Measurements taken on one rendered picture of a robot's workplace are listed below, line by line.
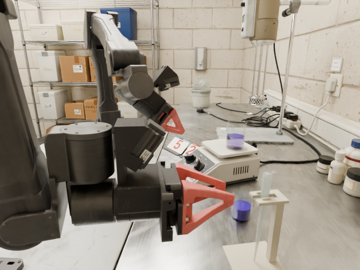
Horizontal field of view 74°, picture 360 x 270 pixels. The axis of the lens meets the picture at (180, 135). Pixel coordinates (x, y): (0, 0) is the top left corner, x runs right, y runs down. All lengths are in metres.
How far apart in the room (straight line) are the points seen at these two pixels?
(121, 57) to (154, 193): 0.38
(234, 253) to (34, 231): 0.30
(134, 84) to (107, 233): 0.30
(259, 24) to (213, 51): 2.06
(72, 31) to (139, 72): 2.47
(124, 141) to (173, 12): 2.87
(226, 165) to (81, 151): 0.42
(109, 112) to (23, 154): 0.55
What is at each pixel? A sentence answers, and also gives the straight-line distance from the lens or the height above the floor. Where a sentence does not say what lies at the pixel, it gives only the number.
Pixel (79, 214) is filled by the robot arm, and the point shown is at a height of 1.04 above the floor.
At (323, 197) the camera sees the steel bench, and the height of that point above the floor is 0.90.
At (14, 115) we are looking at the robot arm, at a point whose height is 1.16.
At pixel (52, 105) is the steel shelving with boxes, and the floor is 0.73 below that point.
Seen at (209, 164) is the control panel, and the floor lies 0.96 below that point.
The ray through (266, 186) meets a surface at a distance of 0.36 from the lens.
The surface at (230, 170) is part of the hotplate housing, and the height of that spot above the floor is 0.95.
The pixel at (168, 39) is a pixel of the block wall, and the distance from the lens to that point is 3.07.
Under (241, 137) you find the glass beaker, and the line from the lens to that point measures 0.64.
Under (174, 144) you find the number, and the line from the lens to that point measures 0.89.
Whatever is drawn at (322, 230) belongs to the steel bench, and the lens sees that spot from 0.57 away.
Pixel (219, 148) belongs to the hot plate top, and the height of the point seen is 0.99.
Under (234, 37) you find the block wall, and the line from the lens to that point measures 3.09.
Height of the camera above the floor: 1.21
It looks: 17 degrees down
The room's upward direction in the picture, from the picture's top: straight up
